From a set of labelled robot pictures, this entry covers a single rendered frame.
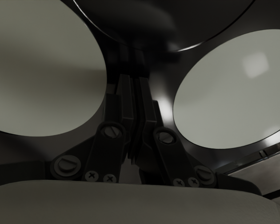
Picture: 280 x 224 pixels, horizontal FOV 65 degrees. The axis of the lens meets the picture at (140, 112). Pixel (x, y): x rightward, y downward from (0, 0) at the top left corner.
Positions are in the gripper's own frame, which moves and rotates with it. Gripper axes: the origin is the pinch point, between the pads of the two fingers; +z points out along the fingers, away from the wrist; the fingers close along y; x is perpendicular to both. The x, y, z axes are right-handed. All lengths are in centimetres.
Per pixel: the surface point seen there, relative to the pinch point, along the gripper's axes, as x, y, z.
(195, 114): -1.2, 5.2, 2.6
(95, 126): -3.5, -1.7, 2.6
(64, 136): -4.8, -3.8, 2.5
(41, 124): -3.7, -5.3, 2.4
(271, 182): -11.5, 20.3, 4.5
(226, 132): -2.5, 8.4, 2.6
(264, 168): -8.9, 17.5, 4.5
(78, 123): -3.2, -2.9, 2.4
